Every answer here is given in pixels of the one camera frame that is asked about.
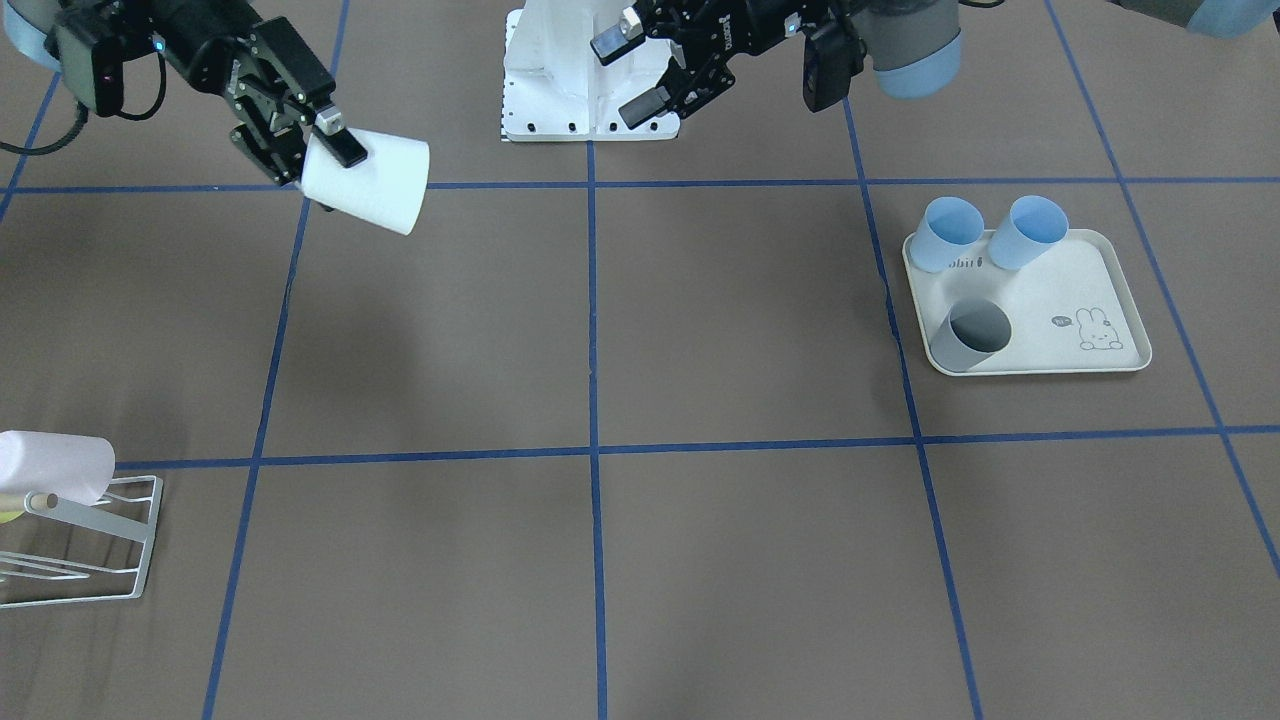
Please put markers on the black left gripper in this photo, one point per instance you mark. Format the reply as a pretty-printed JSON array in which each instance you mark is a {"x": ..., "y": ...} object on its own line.
[{"x": 760, "y": 37}]

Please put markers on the grey plastic cup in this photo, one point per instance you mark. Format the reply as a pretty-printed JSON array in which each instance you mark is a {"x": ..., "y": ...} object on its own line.
[{"x": 972, "y": 331}]

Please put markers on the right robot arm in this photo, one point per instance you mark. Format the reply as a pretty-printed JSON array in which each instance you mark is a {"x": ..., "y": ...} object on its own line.
[{"x": 28, "y": 25}]

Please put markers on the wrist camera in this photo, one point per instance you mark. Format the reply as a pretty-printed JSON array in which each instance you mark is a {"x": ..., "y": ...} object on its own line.
[
  {"x": 93, "y": 41},
  {"x": 833, "y": 55}
]

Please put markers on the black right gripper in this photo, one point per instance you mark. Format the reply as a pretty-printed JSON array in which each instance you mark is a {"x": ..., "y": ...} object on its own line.
[{"x": 203, "y": 47}]

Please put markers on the white wire cup rack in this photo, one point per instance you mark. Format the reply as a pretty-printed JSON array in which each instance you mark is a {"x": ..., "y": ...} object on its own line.
[{"x": 85, "y": 553}]

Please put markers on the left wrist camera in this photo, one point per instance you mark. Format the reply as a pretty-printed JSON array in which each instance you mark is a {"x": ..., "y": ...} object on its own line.
[{"x": 833, "y": 55}]

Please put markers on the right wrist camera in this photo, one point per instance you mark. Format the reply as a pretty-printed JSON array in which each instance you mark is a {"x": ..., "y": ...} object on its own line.
[{"x": 93, "y": 41}]

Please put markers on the pink plastic cup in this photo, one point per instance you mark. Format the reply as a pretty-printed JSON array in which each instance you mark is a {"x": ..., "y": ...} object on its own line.
[{"x": 75, "y": 468}]

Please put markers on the cream plastic tray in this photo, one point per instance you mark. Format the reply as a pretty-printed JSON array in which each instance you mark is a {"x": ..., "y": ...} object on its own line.
[{"x": 1071, "y": 310}]

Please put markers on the light blue cup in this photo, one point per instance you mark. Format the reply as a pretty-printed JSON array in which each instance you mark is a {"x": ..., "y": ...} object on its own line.
[
  {"x": 1032, "y": 227},
  {"x": 949, "y": 226}
]

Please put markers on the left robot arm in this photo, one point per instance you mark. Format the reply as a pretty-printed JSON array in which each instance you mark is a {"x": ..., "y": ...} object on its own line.
[{"x": 913, "y": 48}]

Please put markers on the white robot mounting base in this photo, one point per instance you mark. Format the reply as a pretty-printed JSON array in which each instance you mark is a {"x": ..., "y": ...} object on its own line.
[{"x": 556, "y": 90}]

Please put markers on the pale green plastic cup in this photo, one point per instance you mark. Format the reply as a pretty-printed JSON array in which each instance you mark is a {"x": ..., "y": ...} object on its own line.
[{"x": 386, "y": 189}]

